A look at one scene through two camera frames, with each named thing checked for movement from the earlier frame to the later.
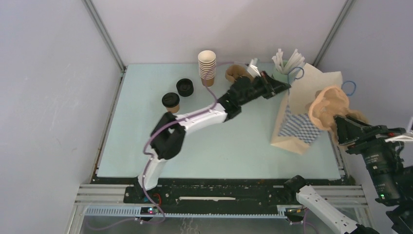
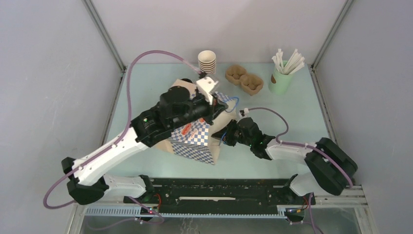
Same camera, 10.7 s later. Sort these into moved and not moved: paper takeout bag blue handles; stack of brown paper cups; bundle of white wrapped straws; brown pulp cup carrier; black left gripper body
Moved: paper takeout bag blue handles; black left gripper body
Not moved: bundle of white wrapped straws; stack of brown paper cups; brown pulp cup carrier
